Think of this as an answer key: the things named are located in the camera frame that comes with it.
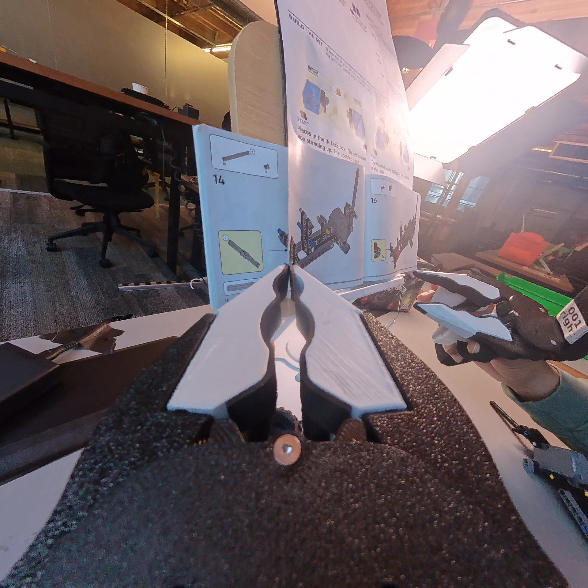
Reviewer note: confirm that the white printed task sheet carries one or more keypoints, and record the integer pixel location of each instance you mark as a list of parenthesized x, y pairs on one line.
[(340, 83)]

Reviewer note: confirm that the white book stand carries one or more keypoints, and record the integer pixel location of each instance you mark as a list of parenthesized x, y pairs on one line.
[(257, 83)]

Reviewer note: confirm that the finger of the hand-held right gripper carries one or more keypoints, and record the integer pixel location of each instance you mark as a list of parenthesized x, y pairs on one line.
[(469, 322), (459, 285)]

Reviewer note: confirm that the toy truck box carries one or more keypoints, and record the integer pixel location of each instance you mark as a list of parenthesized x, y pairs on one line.
[(397, 296)]

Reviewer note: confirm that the cluttered background workbench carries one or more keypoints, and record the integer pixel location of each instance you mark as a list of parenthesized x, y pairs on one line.
[(478, 257)]

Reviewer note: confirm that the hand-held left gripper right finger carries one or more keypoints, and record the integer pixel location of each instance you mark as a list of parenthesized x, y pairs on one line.
[(354, 367)]

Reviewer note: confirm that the dark long office desk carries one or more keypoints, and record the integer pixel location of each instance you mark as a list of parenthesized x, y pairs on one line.
[(92, 96)]

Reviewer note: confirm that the grey desk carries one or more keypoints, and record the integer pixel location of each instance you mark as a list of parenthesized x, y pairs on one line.
[(478, 478)]

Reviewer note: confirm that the bright light panel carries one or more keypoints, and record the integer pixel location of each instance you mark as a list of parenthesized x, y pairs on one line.
[(496, 83)]

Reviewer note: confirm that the building instruction booklet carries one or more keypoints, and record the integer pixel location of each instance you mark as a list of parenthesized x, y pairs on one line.
[(248, 220)]

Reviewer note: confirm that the green storage bin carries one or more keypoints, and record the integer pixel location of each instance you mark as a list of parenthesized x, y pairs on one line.
[(537, 294)]

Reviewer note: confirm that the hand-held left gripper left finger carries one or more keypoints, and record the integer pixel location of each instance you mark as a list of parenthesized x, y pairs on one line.
[(220, 367)]

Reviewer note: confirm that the grey and black brick chassis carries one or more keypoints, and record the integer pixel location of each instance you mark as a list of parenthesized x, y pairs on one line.
[(560, 464)]

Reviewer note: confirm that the black office chair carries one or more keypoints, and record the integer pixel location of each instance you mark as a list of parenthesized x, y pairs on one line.
[(101, 193)]

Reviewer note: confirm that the orange red container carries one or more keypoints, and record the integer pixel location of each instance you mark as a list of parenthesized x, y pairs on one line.
[(525, 248)]

